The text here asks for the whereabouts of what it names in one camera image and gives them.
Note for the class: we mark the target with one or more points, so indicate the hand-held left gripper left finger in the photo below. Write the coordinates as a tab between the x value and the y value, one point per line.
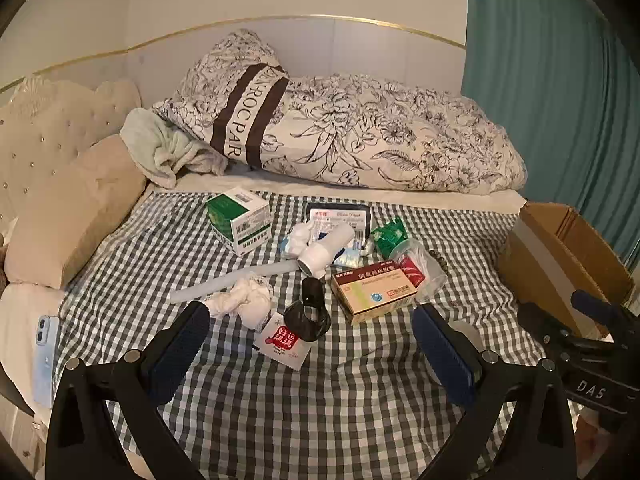
180	355

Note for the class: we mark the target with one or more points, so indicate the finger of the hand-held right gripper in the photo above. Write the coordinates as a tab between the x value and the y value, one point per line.
592	305
550	327

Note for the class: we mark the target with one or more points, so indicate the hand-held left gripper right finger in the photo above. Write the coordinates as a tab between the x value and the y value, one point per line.
440	355

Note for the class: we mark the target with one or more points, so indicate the cardboard box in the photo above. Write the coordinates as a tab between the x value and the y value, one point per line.
535	265

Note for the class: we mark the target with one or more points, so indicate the long white tube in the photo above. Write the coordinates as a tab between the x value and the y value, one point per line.
210	287

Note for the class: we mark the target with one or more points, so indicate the white tissue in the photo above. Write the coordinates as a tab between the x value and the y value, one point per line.
240	300

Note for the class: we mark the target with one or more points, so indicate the clear plastic cup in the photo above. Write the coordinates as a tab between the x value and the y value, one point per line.
432	272

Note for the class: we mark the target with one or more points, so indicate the small red packet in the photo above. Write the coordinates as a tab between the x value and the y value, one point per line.
412	270

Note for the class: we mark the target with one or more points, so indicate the tan medicine box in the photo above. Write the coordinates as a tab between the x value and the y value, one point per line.
370	292

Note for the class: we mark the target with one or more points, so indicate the red white sachet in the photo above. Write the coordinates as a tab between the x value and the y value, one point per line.
280	342

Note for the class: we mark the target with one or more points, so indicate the green foil packet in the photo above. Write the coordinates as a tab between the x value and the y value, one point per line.
387	237

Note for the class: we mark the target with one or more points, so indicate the blue white tissue pack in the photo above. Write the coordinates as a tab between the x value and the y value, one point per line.
350	258

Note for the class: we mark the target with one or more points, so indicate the green white medicine box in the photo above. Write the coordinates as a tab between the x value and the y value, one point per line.
240	220

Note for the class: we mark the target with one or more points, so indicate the white plastic bottle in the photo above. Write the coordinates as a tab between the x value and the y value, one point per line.
322	252

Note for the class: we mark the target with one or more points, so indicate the dark tissue pack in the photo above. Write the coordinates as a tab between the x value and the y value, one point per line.
345	217

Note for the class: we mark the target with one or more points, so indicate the white bunny figurine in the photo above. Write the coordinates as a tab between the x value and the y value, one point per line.
300	237

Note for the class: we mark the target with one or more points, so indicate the light blue smartphone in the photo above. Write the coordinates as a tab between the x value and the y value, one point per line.
45	360

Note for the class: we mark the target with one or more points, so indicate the beige pillow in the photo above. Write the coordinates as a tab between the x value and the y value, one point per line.
75	210

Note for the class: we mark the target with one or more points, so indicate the light green towel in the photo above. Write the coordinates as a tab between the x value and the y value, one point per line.
155	145

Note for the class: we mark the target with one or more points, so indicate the teal curtain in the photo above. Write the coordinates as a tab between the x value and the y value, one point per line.
550	85

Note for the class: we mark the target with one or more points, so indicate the floral white duvet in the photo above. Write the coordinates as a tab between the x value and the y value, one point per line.
375	130

